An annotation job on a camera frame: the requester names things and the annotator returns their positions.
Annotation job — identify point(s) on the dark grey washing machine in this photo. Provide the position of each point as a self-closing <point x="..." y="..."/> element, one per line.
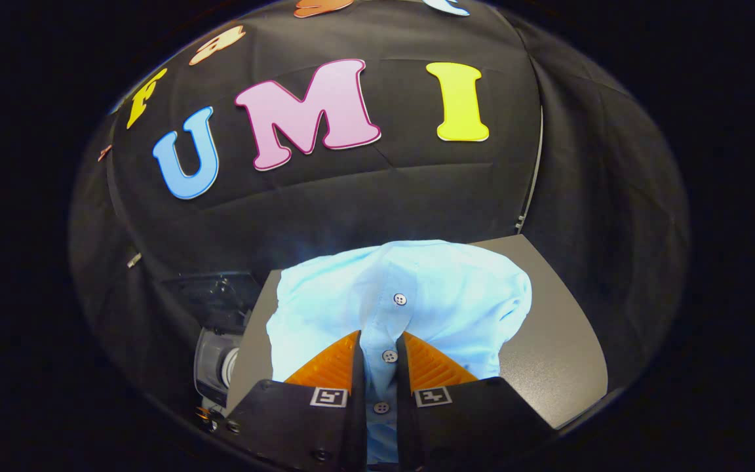
<point x="217" y="354"/>

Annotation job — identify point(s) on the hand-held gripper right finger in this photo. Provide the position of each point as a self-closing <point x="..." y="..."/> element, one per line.
<point x="469" y="426"/>

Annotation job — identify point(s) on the red cloth clip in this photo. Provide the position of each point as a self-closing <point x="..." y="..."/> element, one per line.
<point x="103" y="153"/>

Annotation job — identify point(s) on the grey metal cabinet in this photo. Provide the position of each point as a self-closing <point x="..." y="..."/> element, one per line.
<point x="554" y="354"/>

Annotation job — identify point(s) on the light blue button shirt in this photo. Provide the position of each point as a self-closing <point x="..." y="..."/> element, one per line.
<point x="443" y="295"/>

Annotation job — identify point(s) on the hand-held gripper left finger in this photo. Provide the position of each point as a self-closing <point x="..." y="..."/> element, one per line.
<point x="299" y="426"/>

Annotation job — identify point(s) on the silver cloth clip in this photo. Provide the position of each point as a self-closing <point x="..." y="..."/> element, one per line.
<point x="134" y="260"/>

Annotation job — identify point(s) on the black backdrop cloth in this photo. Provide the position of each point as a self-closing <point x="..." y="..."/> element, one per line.
<point x="384" y="190"/>

